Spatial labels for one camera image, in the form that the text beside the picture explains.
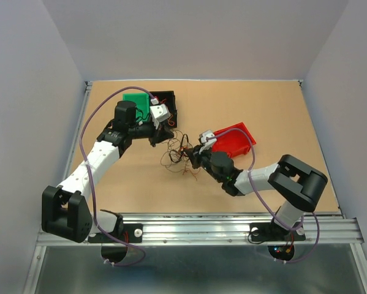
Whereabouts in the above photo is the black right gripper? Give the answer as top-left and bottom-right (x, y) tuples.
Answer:
(185, 144), (223, 183)

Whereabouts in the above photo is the red plastic bin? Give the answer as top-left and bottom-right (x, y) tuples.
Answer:
(212, 122), (256, 158)

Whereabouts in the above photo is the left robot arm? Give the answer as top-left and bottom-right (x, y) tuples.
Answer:
(42, 100), (173, 243)

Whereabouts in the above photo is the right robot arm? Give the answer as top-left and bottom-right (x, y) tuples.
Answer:
(184, 146), (328, 239)

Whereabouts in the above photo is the black plastic bin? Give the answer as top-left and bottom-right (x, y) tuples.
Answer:
(151, 91), (178, 128)

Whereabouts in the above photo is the green plastic bin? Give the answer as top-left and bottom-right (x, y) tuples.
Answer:
(123, 93), (150, 123)

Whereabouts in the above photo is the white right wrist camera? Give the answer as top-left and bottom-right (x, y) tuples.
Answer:
(199, 130), (217, 154)

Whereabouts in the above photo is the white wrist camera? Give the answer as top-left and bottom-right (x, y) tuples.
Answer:
(199, 130), (217, 154)
(149, 97), (170, 129)

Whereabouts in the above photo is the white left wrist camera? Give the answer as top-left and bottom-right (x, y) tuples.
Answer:
(149, 97), (170, 129)

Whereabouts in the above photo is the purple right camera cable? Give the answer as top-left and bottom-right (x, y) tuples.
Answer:
(212, 128), (320, 265)

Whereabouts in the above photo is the purple camera cable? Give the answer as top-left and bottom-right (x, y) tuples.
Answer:
(212, 128), (320, 265)
(79, 86), (159, 267)

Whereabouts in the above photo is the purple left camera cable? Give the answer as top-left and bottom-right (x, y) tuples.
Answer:
(79, 86), (159, 267)

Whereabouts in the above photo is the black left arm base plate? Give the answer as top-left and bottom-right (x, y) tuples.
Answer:
(87, 222), (143, 244)

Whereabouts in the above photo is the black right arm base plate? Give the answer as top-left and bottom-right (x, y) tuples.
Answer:
(248, 222), (306, 244)

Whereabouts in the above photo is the aluminium mounting rail frame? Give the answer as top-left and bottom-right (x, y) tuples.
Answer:
(23, 80), (367, 294)

